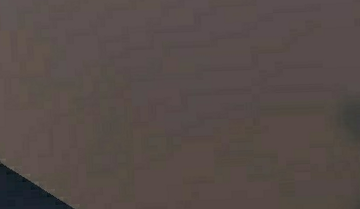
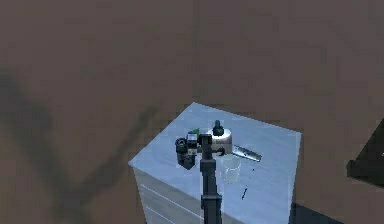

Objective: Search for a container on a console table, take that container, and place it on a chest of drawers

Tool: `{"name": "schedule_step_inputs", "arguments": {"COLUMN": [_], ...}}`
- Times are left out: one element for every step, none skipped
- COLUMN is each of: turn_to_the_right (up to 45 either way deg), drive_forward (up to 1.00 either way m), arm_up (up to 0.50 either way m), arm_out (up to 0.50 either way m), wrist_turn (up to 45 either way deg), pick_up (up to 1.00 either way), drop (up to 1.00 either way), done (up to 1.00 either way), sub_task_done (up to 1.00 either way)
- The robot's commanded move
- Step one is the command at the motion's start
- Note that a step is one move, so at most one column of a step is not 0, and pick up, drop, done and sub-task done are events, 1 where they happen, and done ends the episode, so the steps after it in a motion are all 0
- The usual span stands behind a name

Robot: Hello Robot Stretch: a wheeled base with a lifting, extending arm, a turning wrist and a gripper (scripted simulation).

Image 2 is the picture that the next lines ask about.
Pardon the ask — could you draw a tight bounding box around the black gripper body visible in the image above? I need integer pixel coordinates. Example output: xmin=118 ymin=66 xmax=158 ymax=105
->
xmin=174 ymin=137 xmax=198 ymax=171

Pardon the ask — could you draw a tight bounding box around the pale blue chest of drawers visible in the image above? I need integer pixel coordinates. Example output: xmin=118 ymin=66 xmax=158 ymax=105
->
xmin=128 ymin=101 xmax=303 ymax=224

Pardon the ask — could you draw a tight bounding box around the white round pot black knob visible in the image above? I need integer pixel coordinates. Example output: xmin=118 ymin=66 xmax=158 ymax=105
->
xmin=205 ymin=119 xmax=234 ymax=156

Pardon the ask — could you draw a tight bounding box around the clear drinking glass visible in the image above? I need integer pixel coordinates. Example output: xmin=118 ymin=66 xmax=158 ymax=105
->
xmin=220 ymin=154 xmax=242 ymax=185

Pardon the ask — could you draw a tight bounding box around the grey remote control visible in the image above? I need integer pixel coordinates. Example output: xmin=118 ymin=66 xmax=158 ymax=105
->
xmin=231 ymin=144 xmax=263 ymax=163

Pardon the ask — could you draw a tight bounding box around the black furniture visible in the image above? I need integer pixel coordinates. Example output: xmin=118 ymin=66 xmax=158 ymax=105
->
xmin=345 ymin=117 xmax=384 ymax=188

